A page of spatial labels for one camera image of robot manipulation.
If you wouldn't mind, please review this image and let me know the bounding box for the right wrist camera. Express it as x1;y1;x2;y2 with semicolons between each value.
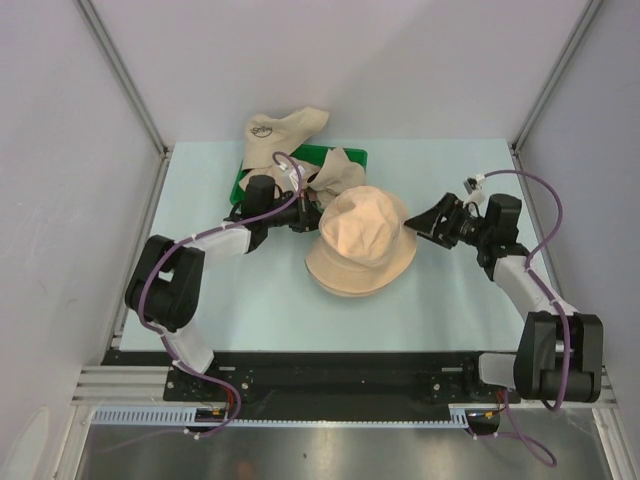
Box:
463;174;486;206

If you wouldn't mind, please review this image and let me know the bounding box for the white slotted cable duct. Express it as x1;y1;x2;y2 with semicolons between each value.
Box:
91;406;469;430

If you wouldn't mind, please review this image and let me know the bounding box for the beige logo bucket hat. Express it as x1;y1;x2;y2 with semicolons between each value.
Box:
242;107;329;170

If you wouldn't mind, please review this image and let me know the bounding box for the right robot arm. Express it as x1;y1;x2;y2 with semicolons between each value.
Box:
404;193;604;405

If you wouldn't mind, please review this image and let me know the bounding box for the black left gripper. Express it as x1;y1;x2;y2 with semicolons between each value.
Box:
263;189;331;234

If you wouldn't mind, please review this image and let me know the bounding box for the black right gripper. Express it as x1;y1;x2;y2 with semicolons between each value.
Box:
404;192;491;249

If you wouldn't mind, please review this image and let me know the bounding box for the aluminium frame post right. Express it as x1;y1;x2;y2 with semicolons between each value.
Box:
510;0;605;157

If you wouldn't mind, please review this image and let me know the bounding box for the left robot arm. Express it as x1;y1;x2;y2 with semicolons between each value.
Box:
124;175;321;400

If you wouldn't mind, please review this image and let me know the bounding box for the aluminium frame post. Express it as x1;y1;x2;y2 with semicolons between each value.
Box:
510;0;605;157
73;0;169;158

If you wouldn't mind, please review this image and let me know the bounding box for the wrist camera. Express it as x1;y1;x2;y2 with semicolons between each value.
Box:
463;174;486;206
274;165;305;191

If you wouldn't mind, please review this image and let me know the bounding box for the beige bucket hat pink lining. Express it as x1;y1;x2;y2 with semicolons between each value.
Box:
305;186;417;297

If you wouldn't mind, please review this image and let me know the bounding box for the aluminium frame post left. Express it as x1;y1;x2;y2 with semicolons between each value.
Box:
73;0;169;158

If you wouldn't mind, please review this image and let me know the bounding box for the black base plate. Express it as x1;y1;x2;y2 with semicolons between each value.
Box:
99;349;539;424

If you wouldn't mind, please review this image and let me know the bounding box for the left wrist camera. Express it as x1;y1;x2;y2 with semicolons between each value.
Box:
274;165;305;191

